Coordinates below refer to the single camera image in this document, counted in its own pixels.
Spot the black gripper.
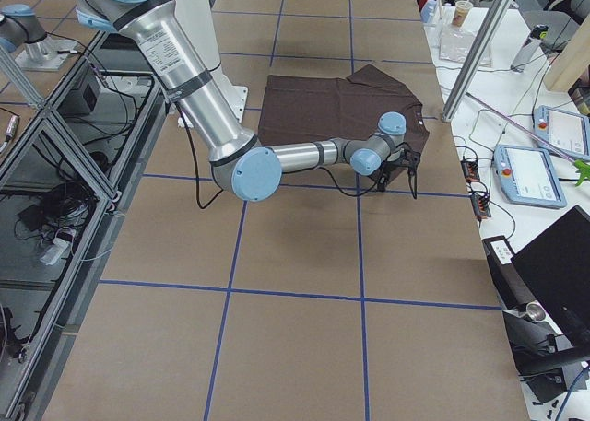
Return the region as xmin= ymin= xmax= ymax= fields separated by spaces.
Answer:
xmin=385 ymin=149 xmax=415 ymax=171

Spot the dark brown t-shirt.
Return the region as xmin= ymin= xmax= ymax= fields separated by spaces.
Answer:
xmin=258 ymin=64 xmax=430 ymax=189

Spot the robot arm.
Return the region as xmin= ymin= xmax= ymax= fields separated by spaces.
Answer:
xmin=77 ymin=0 xmax=418 ymax=202
xmin=1 ymin=4 xmax=66 ymax=72

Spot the near teach pendant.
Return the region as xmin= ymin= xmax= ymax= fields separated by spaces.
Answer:
xmin=493 ymin=145 xmax=567 ymax=209

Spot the teach pendant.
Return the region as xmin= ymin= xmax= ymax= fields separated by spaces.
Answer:
xmin=493 ymin=145 xmax=567 ymax=209
xmin=534 ymin=106 xmax=589 ymax=158

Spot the drink cup with straw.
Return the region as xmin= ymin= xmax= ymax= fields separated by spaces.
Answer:
xmin=451 ymin=0 xmax=474 ymax=28

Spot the brown paper table cover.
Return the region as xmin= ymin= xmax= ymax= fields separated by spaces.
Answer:
xmin=44 ymin=0 xmax=528 ymax=420

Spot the far teach pendant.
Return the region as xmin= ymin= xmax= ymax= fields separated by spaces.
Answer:
xmin=534 ymin=106 xmax=589 ymax=158

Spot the reacher grabber stick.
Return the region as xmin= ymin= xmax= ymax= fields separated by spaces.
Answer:
xmin=466 ymin=92 xmax=589 ymax=186

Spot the black laptop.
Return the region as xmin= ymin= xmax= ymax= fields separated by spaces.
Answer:
xmin=513 ymin=205 xmax=589 ymax=345

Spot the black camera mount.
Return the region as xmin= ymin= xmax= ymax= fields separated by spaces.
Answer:
xmin=376 ymin=161 xmax=391 ymax=192

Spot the aluminium frame post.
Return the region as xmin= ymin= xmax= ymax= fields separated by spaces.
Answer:
xmin=442 ymin=0 xmax=513 ymax=122

